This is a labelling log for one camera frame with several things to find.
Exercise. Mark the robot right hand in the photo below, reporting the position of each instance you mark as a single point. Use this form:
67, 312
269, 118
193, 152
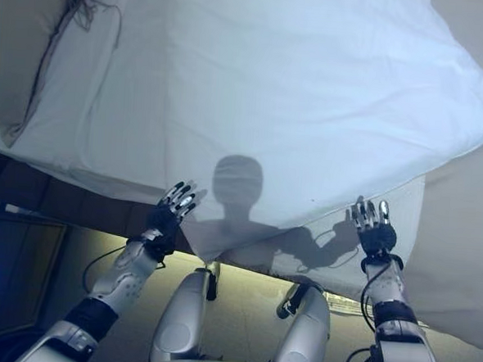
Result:
377, 238

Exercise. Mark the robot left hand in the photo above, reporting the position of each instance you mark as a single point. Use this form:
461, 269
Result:
167, 221

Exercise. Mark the white duvet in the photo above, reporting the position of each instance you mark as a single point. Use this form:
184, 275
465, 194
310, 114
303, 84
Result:
312, 91

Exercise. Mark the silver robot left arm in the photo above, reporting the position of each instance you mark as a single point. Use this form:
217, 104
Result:
116, 280

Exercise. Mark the beige textured bed runner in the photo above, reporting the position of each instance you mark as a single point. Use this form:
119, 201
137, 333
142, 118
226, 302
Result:
460, 223

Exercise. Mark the white bed sheet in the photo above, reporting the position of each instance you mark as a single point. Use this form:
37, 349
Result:
106, 119

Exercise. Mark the small patterned floor mat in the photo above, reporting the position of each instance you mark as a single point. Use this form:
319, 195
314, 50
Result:
352, 307

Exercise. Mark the silver robot right leg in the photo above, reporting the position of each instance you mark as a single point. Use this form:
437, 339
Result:
306, 336

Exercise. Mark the dark brown low cabinet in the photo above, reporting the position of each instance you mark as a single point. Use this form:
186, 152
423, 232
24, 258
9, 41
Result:
10, 273

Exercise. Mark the large beige pillow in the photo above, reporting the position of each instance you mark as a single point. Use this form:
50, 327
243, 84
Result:
16, 44

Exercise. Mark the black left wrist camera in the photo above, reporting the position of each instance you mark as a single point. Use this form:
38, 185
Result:
163, 250

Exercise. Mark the dark bed frame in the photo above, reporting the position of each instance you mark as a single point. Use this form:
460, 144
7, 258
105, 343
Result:
80, 204

